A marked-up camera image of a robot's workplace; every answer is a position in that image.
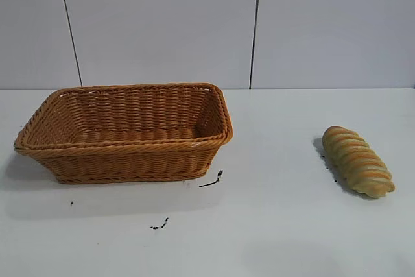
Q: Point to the long twisted bread loaf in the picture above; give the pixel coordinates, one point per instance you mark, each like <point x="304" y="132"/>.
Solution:
<point x="356" y="160"/>

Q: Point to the brown woven wicker basket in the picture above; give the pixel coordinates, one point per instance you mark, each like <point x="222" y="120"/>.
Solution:
<point x="129" y="160"/>

